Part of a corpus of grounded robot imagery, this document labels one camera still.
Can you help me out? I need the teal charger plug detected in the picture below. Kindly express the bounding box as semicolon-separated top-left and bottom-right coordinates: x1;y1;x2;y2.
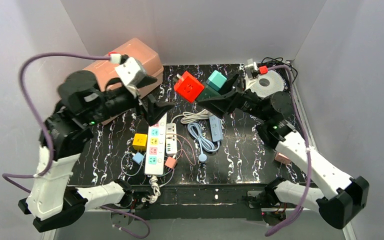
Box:
206;70;227;92

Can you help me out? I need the dark green cube adapter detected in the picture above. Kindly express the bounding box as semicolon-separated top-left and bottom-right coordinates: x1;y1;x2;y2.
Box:
195;87;221;102

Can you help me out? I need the light blue power strip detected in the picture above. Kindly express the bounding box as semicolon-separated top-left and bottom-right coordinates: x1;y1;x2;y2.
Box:
209;115;223;142

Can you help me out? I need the pink thin cable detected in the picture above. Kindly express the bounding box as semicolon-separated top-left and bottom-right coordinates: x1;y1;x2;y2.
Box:
172;132;198;167

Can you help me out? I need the small white USB power strip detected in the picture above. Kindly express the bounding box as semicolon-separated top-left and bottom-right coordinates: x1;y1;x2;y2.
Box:
165;123;178;157

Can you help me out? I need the white power cord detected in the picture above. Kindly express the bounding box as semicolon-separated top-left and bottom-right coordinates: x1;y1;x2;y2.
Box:
170;110;214;125

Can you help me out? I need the yellow cube socket adapter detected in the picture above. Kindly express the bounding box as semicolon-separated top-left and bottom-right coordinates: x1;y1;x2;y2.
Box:
132;133;148;152

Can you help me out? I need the red cube plug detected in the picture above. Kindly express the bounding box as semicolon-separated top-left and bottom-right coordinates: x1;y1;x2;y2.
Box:
174;71;205;103

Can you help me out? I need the large white power strip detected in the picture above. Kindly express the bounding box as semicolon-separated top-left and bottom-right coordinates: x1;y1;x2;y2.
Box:
144;113;167;176

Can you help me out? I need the mint green thin cable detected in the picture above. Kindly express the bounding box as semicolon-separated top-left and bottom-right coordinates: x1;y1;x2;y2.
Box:
120;150;176;188

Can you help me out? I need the light blue charger plug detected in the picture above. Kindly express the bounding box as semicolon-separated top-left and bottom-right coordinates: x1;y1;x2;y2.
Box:
132;152;145;166

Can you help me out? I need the pink charger plug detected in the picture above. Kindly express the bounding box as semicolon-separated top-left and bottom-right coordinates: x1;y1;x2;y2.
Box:
164;156;178;170
274;152;292;165

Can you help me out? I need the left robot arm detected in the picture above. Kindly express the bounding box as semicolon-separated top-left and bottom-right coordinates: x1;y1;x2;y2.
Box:
18;70;174;233

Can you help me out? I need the white LED strip reel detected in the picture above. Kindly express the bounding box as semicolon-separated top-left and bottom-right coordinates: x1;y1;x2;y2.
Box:
245;70;285;98

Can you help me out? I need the pink translucent storage box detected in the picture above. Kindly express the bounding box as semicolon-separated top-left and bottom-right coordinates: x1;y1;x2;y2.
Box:
82;37;165;125

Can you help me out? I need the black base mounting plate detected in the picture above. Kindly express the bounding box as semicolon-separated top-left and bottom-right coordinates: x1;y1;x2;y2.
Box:
100;183;299;221

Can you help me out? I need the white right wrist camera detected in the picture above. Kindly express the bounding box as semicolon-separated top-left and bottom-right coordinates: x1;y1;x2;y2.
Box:
244;58;269;80

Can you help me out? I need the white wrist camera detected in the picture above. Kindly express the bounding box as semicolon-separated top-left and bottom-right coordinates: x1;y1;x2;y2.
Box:
244;58;269;80
115;57;158;99

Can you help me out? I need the light blue strip cord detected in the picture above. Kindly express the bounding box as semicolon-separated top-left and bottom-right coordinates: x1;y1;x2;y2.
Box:
186;122;221;164

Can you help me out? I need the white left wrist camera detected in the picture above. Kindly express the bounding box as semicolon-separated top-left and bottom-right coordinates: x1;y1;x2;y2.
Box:
115;57;158;99

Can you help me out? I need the black cable behind reel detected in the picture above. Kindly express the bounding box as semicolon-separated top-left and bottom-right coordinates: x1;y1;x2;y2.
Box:
260;56;299;87

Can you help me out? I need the white cord of large strip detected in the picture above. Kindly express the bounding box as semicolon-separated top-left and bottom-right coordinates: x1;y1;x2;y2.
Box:
147;174;162;204

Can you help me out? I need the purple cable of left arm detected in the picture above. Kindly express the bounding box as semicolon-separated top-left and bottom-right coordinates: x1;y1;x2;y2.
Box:
2;52;151;239

